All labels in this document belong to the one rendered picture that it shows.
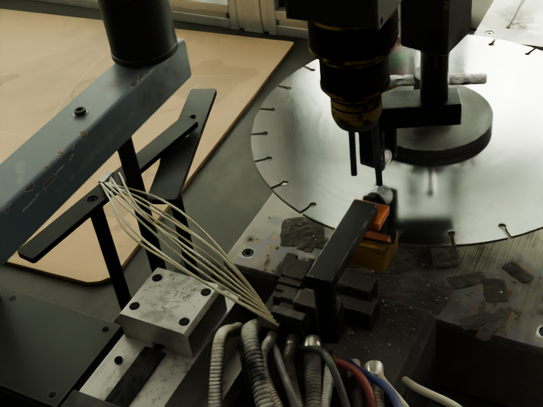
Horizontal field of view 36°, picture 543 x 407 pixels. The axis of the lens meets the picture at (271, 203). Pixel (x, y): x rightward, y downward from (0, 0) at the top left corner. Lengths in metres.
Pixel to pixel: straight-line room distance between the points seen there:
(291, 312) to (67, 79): 0.78
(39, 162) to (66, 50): 0.81
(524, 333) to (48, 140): 0.41
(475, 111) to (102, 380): 0.40
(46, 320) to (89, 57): 0.65
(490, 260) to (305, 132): 0.20
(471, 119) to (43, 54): 0.85
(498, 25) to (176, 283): 0.51
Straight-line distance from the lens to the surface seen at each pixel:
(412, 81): 0.75
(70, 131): 0.66
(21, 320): 0.84
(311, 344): 0.64
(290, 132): 0.77
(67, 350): 0.79
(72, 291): 0.96
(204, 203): 1.03
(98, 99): 0.69
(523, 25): 1.04
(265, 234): 0.82
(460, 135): 0.74
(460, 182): 0.71
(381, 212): 0.65
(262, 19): 1.37
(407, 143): 0.73
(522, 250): 0.80
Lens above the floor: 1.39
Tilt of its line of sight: 39 degrees down
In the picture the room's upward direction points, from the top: 8 degrees counter-clockwise
